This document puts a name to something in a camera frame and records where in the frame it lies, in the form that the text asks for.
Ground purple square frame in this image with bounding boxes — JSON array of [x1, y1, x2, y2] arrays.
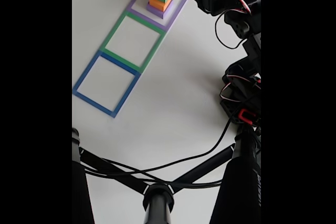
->
[[128, 0, 190, 32]]

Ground green square frame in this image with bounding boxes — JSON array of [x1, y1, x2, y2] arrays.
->
[[99, 10, 167, 74]]

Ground large purple block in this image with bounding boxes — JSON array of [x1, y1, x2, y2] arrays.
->
[[146, 0, 175, 20]]

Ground black tripod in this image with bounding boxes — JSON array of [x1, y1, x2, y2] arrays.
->
[[72, 126, 261, 224]]

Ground orange block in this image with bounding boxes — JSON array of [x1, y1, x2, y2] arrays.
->
[[149, 0, 173, 13]]

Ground blue square frame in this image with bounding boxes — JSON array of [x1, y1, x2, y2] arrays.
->
[[72, 50, 141, 119]]

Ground red clamp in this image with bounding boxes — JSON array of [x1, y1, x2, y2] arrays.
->
[[238, 109, 257, 125]]

